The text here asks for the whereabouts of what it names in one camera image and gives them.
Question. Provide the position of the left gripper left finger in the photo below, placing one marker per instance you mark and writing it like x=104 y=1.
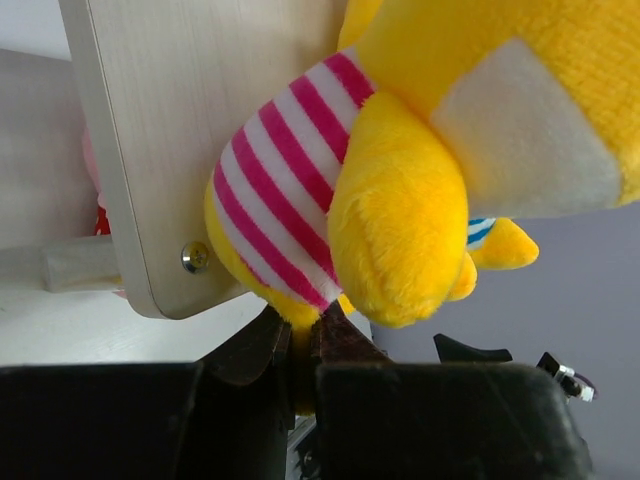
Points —
x=224 y=416

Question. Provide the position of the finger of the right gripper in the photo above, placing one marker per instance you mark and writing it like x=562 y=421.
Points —
x=450 y=350

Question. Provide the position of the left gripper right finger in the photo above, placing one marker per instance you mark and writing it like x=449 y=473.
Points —
x=378 y=419

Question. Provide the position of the yellow toy blue stripes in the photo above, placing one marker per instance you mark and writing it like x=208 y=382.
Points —
x=506 y=246

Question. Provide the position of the yellow toy pink stripes face-down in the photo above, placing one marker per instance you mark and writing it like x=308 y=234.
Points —
x=365 y=180

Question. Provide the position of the pink toy red polka shirt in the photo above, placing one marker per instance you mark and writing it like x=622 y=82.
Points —
x=102 y=226

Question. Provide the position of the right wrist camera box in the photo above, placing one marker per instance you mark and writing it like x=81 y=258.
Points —
x=573 y=384

